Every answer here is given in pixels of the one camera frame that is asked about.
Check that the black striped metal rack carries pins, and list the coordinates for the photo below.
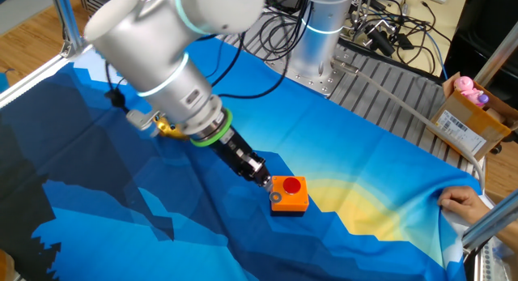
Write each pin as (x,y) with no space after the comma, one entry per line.
(95,1)

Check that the person's right forearm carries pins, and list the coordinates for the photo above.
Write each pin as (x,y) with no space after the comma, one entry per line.
(512,232)

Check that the clear plastic bag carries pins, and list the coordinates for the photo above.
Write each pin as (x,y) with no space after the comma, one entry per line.
(491,260)

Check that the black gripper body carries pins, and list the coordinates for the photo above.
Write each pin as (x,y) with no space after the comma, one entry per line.
(228,149)

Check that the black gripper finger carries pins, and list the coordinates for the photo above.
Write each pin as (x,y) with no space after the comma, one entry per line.
(259,167)
(251,176)

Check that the cardboard box with barcode label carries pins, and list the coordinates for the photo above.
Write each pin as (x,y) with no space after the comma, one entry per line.
(465,119)

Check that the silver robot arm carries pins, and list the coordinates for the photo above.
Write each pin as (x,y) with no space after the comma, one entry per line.
(154,58)

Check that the purple cap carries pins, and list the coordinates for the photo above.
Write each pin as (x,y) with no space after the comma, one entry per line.
(483,99)

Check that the blue mountain print cloth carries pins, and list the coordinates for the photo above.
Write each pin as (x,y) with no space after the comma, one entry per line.
(121,216)

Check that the aluminium table edge rail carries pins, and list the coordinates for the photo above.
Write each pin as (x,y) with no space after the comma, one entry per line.
(32,80)

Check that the golden piggy bank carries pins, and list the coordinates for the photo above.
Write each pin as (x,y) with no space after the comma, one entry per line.
(168,129)

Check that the black cabinet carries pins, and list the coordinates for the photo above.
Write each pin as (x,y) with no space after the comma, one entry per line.
(485,30)

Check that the orange box red button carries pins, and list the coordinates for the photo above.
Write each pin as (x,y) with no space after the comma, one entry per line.
(289,200)

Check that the aluminium frame post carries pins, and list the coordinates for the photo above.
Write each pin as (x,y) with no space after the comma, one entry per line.
(489,224)
(495,56)
(64,18)

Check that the person's right hand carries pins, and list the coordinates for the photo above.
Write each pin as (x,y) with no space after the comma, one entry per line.
(465,204)

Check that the beige desk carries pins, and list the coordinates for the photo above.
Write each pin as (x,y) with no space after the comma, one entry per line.
(457,14)

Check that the pink plastic toy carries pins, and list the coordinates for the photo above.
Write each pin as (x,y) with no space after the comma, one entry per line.
(464,84)

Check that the blue object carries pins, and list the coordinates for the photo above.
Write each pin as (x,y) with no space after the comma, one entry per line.
(3,82)

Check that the silver base mounting plate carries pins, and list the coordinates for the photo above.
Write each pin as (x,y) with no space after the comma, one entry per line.
(323,84)

